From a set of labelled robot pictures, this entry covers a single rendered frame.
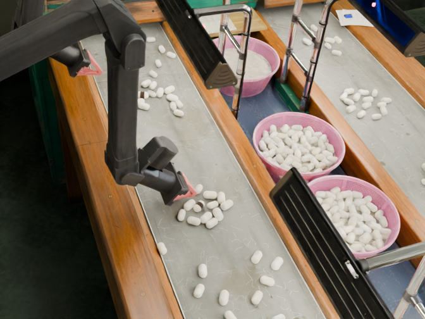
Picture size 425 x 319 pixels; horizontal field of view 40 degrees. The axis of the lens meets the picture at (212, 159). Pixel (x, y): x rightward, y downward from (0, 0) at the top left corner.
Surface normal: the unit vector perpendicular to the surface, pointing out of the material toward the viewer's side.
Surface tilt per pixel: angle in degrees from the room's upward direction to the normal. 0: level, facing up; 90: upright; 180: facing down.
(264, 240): 0
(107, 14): 96
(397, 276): 0
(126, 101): 95
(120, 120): 96
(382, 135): 0
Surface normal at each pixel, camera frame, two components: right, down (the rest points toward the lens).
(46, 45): 0.46, 0.67
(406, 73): 0.08, -0.72
